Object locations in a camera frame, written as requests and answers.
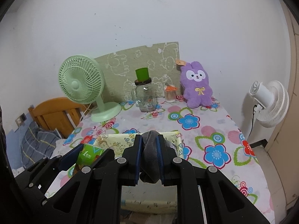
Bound beige door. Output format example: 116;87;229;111
266;1;298;208

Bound grey plaid pillow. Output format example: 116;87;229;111
20;121;61;169

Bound green plastic cup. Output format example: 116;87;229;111
135;67;150;82

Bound grey sock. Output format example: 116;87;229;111
140;130;160;183

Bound floral tablecloth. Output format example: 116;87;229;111
52;96;275;223

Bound wooden bed headboard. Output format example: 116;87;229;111
28;97;91;138

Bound yellow cartoon fabric box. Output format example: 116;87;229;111
94;133;177;214

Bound purple plush bunny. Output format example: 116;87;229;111
176;60;213;109

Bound wall power socket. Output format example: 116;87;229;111
15;113;27;126

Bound glass jar with handle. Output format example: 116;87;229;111
131;78;157;112

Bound toothpick jar orange lid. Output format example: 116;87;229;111
164;83;178;103

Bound green patterned board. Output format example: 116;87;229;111
95;41;181;103

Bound white standing fan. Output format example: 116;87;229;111
247;80;290;145

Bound green desk fan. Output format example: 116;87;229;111
58;55;122;122

